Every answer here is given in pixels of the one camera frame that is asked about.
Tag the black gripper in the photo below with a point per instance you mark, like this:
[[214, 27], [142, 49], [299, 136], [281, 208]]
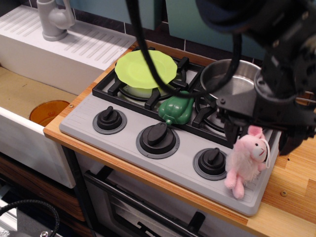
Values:
[[294, 120]]

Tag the pink stuffed rabbit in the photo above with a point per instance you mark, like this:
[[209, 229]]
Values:
[[250, 156]]

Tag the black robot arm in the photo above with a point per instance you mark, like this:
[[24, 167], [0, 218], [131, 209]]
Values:
[[286, 29]]

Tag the black right stove knob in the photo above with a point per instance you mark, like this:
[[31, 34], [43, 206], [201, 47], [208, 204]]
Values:
[[210, 164]]

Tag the black stove knob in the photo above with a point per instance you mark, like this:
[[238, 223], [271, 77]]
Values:
[[157, 141], [109, 121], [210, 164]]

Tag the black stove grate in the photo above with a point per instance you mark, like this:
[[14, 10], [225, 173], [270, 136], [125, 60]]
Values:
[[177, 81]]

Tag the stainless steel pot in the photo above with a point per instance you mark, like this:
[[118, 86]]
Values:
[[242, 81]]

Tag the grey toy stove top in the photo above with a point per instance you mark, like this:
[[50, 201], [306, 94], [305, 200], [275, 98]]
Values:
[[181, 140]]

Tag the green toy bell pepper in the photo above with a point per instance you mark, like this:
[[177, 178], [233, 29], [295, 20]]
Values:
[[176, 110]]

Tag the black middle stove knob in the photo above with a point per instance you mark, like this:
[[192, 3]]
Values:
[[157, 141]]

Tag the light green plastic plate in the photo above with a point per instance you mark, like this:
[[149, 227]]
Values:
[[133, 70]]

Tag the black left stove knob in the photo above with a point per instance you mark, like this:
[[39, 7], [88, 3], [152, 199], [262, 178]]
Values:
[[109, 121]]

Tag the toy oven door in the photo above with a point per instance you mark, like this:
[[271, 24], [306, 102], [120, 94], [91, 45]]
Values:
[[135, 209]]

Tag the orange plastic bowl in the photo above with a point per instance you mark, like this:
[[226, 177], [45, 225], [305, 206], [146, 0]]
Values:
[[44, 113]]

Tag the grey toy faucet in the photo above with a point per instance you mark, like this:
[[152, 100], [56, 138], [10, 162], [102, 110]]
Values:
[[55, 22]]

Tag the white toy sink unit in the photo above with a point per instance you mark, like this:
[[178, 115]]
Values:
[[33, 71]]

